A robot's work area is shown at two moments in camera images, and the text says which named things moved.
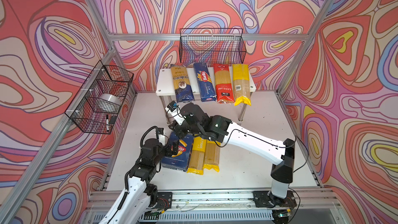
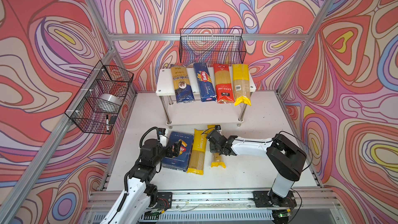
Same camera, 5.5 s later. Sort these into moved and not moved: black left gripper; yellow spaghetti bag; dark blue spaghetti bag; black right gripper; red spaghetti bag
Moved: black right gripper
Not moved: black left gripper; yellow spaghetti bag; red spaghetti bag; dark blue spaghetti bag
